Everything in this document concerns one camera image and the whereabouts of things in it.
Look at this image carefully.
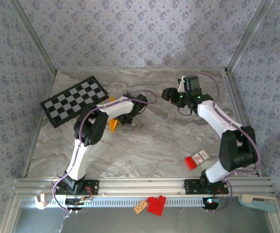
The orange cloth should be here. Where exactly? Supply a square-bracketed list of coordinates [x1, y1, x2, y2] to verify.
[107, 95, 119, 134]

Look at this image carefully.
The white and red card box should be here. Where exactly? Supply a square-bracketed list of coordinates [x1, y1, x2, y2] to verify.
[191, 148, 210, 167]

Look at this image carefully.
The black and grey checkerboard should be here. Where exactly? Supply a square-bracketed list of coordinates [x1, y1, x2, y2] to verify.
[39, 76, 109, 129]

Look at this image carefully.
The orange tag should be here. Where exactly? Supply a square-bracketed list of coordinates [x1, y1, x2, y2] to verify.
[134, 199, 147, 215]

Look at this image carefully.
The red toy brick piece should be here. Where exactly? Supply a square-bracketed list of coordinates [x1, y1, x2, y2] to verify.
[146, 195, 167, 216]

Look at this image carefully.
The teal and beige hand tool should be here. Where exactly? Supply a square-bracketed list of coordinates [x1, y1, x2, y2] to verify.
[237, 194, 278, 214]

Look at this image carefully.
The beige hook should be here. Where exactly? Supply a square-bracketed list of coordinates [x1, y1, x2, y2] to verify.
[35, 193, 47, 210]

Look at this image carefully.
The aluminium side rail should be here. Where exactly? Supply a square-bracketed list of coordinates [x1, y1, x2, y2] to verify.
[224, 69, 262, 177]

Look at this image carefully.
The aluminium profile rail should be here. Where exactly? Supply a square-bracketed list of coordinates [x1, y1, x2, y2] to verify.
[11, 177, 276, 197]

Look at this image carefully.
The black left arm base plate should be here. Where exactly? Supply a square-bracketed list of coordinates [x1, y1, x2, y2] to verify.
[55, 179, 100, 196]

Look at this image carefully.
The aluminium corner post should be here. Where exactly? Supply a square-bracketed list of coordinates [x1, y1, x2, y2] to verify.
[7, 0, 58, 73]
[226, 0, 274, 72]

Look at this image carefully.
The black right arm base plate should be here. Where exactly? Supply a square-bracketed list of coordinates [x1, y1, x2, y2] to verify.
[183, 178, 229, 195]

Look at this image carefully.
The grey slotted cable duct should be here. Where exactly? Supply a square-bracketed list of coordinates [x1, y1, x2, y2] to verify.
[18, 196, 208, 208]

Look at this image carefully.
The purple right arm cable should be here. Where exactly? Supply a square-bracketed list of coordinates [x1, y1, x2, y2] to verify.
[195, 71, 262, 213]

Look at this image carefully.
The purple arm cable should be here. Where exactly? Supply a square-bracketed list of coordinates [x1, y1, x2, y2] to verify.
[52, 89, 158, 214]
[195, 71, 262, 213]

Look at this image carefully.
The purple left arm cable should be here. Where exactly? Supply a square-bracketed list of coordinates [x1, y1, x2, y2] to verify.
[52, 89, 158, 214]

